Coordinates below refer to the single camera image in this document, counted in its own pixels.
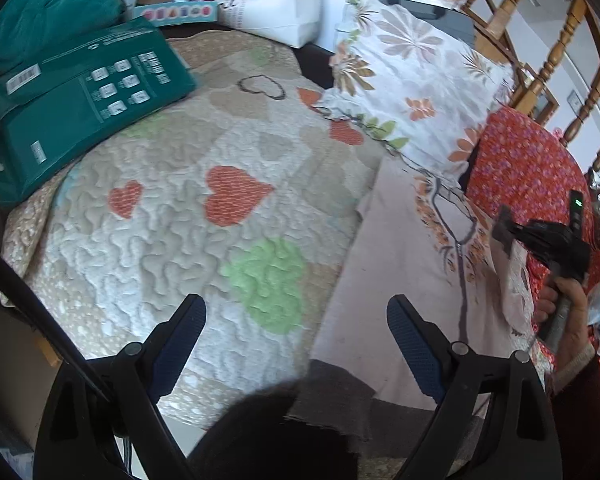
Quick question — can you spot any pale pink printed garment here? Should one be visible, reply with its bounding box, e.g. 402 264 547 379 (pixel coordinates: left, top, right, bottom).
290 157 533 457

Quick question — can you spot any person's right hand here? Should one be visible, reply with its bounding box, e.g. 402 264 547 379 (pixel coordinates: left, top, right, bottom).
532 275 588 361

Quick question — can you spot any red floral fabric cover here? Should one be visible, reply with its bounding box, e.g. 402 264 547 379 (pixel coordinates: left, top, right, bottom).
464 104 600 421

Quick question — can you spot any white floral pillow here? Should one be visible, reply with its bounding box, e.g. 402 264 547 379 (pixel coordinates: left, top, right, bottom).
314 0 514 181

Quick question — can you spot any heart-patterned quilted bedspread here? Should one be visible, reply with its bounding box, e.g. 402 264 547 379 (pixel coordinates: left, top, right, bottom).
2 30 384 428

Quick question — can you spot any dark grey flat cushion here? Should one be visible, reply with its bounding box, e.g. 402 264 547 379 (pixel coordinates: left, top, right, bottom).
379 0 476 48

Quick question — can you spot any green cardboard box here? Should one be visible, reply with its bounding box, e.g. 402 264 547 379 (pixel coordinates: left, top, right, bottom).
0 18 196 208

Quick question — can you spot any pastel shapes toy box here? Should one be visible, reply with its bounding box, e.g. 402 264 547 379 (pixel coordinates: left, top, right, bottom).
131 1 219 27

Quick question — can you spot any teal knitted cloth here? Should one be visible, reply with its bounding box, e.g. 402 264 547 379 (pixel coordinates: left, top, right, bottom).
0 0 125 73

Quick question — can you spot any black cable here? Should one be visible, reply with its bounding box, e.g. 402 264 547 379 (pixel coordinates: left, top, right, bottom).
0 238 196 480

